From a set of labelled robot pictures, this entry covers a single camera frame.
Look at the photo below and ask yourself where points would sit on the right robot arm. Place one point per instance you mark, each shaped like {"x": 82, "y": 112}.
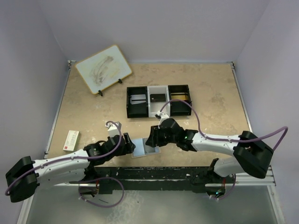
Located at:
{"x": 247, "y": 153}

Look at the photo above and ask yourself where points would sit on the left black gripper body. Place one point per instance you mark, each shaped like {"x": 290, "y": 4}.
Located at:
{"x": 126, "y": 143}

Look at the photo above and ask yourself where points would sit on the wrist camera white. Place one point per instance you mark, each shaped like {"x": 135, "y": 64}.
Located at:
{"x": 113, "y": 128}
{"x": 161, "y": 116}

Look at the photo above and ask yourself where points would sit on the left black tray bin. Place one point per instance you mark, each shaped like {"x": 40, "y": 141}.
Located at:
{"x": 138, "y": 110}

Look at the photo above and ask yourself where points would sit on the right black tray bin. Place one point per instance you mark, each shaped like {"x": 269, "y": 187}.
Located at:
{"x": 177, "y": 107}

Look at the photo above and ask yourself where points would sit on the middle white tray bin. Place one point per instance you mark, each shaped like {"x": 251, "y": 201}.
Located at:
{"x": 154, "y": 107}

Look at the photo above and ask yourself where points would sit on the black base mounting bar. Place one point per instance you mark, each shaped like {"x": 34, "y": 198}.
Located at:
{"x": 192, "y": 179}

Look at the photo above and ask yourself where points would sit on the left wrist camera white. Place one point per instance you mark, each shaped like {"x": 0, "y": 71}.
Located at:
{"x": 113, "y": 128}

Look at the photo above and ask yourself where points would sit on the white green paper box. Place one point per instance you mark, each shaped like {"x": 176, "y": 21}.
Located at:
{"x": 71, "y": 141}

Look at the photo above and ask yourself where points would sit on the silver cards stack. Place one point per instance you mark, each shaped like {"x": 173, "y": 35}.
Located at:
{"x": 138, "y": 99}

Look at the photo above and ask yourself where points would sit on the gold card in bin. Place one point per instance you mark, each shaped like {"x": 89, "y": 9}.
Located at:
{"x": 180, "y": 96}

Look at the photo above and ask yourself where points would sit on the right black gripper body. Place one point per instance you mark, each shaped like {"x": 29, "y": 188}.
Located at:
{"x": 155, "y": 136}

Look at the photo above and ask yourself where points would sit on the black tray bin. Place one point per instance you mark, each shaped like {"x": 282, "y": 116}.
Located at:
{"x": 138, "y": 110}
{"x": 177, "y": 107}

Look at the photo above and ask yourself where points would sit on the whiteboard with yellow frame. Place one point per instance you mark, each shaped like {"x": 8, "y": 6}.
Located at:
{"x": 104, "y": 69}

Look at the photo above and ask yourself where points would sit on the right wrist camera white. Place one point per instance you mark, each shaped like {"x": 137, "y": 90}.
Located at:
{"x": 161, "y": 116}

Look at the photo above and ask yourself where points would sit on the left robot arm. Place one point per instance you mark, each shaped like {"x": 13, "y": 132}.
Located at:
{"x": 27, "y": 175}

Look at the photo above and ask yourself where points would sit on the black card in bin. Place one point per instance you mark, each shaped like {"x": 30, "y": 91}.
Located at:
{"x": 157, "y": 98}

